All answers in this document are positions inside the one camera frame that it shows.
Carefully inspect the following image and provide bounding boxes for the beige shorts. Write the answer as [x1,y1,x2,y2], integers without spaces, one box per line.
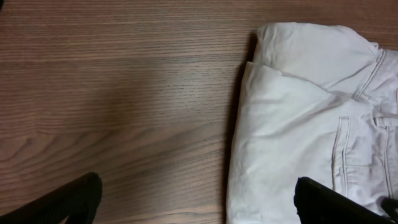
[226,22,397,223]

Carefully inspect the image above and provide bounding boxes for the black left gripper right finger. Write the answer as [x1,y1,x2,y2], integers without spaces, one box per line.
[294,177,395,224]

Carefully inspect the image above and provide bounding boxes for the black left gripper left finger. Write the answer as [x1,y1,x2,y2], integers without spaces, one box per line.
[1,172,103,224]

